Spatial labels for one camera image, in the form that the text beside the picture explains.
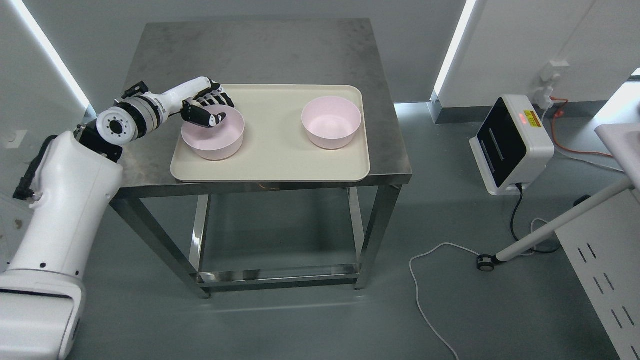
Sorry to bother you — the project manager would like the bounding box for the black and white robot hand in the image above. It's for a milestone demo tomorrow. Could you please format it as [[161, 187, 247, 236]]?
[[161, 76, 235, 128]]

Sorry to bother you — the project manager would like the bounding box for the pink bowl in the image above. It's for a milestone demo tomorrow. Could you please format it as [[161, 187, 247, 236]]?
[[180, 104, 246, 161], [301, 96, 363, 150]]

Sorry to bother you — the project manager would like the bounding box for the white wall socket plug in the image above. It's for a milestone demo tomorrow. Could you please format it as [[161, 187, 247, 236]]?
[[533, 60, 570, 111]]

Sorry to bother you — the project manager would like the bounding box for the black power cable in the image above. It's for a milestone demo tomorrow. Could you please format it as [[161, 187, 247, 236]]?
[[509, 183, 562, 255]]

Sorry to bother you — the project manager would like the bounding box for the white floor cable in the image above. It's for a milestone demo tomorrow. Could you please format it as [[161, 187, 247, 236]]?
[[409, 218, 551, 360]]

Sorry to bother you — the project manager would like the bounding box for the orange cable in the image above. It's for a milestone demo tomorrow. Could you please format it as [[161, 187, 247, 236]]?
[[550, 99, 614, 159]]

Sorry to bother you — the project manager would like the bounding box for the beige plastic tray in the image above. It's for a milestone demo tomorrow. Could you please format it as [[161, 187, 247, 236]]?
[[170, 84, 371, 183]]

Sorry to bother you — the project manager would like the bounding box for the white perforated cabinet panel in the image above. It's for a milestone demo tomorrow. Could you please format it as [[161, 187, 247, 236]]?
[[555, 190, 640, 360]]

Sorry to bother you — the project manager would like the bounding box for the stainless steel table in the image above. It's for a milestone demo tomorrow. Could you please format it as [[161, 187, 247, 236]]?
[[110, 18, 413, 299]]

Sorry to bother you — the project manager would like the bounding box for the white and black box appliance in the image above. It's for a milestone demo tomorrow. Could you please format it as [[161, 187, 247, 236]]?
[[470, 95, 555, 196]]

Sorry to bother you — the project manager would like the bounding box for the white cart leg with caster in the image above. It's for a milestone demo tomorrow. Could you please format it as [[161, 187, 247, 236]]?
[[477, 177, 639, 272]]

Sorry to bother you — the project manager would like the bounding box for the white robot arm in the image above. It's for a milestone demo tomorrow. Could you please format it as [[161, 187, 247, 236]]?
[[1, 77, 221, 360]]

